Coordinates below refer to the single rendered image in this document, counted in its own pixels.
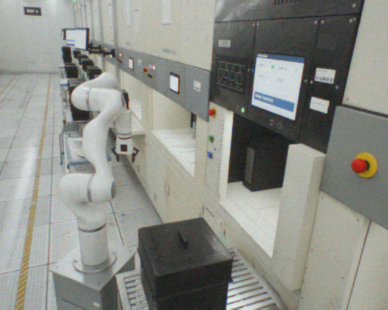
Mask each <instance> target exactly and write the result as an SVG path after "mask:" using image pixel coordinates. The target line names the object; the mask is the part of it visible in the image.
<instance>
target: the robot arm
mask: <svg viewBox="0 0 388 310"><path fill-rule="evenodd" d="M71 101H72V104H73V105H74V106H75V107H77V108H78V109H81V110H86V111H100V114H99V115H98V116H97V117H96V118H95V119H94V120H92V121H91V122H89V123H87V124H86V127H85V129H84V132H83V139H82V151H83V154H84V156H85V157H86V159H87V160H88V161H89V162H91V163H92V164H93V165H94V166H95V174H87V173H70V174H67V175H66V176H63V177H61V181H60V182H59V184H58V194H59V196H60V199H61V201H62V202H63V203H64V204H65V205H66V206H67V207H68V208H69V209H70V210H71V211H72V212H73V213H74V214H75V215H76V217H77V218H76V219H77V224H78V236H79V243H80V251H79V252H78V253H77V254H76V255H75V256H74V258H73V260H72V264H73V266H74V267H75V269H76V270H78V271H79V272H81V273H97V272H102V271H105V270H107V269H108V268H109V267H110V266H112V265H113V263H114V262H115V259H116V251H115V250H114V249H113V248H112V247H110V246H108V236H107V226H106V214H105V212H104V210H103V209H102V208H101V207H99V206H97V205H95V204H94V203H100V204H103V203H107V202H110V201H111V200H112V199H113V198H114V197H115V194H116V192H117V187H116V186H117V185H116V183H115V180H114V177H113V175H112V172H111V170H110V167H109V165H108V162H107V158H106V140H107V134H108V130H109V128H116V129H117V130H118V132H117V136H118V138H117V142H116V146H115V147H114V148H112V153H113V154H114V155H115V156H116V160H117V161H118V162H119V154H131V155H132V163H134V162H135V156H136V155H137V153H138V152H139V151H140V150H138V149H137V148H135V147H134V142H133V138H132V137H131V136H132V113H131V110H129V109H127V108H126V101H125V99H124V96H123V93H122V91H121V88H120V85H119V83H118V79H117V77H116V76H115V75H113V74H112V73H111V72H104V73H103V74H101V76H99V77H97V78H95V79H94V80H91V81H88V82H85V83H82V84H81V85H79V86H77V87H76V89H75V90H74V91H73V92H72V95H71ZM115 149H116V152H115ZM134 151H136V153H134Z"/></svg>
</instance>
